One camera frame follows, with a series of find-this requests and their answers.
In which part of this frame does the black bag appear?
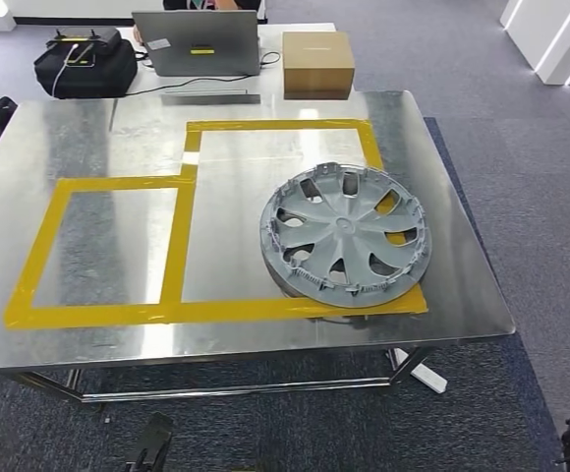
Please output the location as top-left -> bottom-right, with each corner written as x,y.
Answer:
33,37 -> 139,100

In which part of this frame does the white charging cable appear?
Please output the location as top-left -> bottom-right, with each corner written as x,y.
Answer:
51,43 -> 79,99

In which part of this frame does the brown cardboard box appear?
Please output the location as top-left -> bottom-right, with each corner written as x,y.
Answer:
282,30 -> 356,101

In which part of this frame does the white table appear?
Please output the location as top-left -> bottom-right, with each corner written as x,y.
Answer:
115,23 -> 337,109

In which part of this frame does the white power strip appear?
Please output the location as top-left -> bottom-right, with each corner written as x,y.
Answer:
393,348 -> 448,395

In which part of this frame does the yellow tape on workbench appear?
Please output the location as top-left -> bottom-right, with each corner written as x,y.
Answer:
2,118 -> 428,331

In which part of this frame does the grey laptop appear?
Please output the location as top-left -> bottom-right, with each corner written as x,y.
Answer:
131,9 -> 261,78

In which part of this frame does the steel workbench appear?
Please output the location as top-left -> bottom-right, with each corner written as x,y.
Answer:
0,89 -> 515,405

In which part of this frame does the black router with antennas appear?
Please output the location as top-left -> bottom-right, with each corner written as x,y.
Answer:
46,27 -> 122,57

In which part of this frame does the silver plastic hubcap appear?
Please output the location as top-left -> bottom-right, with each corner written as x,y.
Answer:
259,162 -> 433,311

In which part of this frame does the grey metal bar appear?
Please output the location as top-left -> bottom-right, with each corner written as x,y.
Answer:
160,89 -> 261,107

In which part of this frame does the black laptop cable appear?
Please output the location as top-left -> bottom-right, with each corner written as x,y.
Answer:
125,50 -> 282,97

